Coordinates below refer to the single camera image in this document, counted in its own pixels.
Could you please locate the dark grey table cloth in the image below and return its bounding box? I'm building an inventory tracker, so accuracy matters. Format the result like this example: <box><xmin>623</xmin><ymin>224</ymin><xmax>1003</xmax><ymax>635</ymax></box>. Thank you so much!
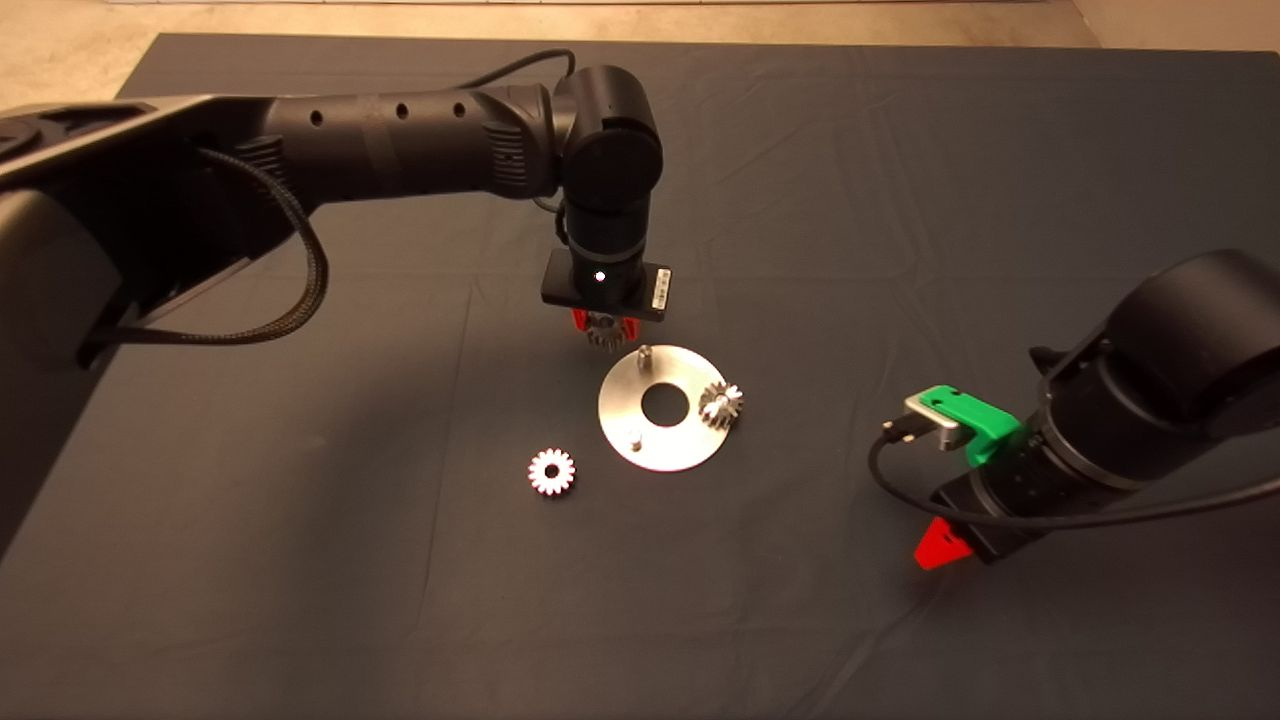
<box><xmin>45</xmin><ymin>32</ymin><xmax>1280</xmax><ymax>720</ymax></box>

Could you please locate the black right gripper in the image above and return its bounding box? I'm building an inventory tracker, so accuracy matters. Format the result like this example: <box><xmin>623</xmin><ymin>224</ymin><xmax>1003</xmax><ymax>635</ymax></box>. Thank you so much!
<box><xmin>913</xmin><ymin>465</ymin><xmax>1051</xmax><ymax>571</ymax></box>

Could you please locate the black left camera cable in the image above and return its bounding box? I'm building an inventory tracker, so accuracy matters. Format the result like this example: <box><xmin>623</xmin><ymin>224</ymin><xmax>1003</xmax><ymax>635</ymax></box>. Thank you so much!
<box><xmin>465</xmin><ymin>48</ymin><xmax>579</xmax><ymax>91</ymax></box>

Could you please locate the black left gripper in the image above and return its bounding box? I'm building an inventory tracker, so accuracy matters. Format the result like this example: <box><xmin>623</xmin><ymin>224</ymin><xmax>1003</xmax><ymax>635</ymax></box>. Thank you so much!
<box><xmin>540</xmin><ymin>250</ymin><xmax>673</xmax><ymax>343</ymax></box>

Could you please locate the green right camera mount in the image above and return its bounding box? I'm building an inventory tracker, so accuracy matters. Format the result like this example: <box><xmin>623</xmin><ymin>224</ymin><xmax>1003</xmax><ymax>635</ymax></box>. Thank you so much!
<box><xmin>920</xmin><ymin>385</ymin><xmax>1023</xmax><ymax>466</ymax></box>

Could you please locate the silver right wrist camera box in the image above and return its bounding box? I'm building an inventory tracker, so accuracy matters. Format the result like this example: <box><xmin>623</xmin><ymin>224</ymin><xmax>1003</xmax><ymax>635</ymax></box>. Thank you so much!
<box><xmin>905</xmin><ymin>393</ymin><xmax>966</xmax><ymax>453</ymax></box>

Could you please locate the round metal carrier plate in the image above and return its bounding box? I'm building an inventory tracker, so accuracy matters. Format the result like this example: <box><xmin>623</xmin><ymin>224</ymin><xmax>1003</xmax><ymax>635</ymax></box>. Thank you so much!
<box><xmin>598</xmin><ymin>345</ymin><xmax>731</xmax><ymax>473</ymax></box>

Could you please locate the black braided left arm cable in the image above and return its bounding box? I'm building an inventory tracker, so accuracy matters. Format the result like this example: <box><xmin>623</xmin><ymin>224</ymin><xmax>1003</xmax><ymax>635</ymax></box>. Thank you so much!
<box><xmin>90</xmin><ymin>150</ymin><xmax>331</xmax><ymax>346</ymax></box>

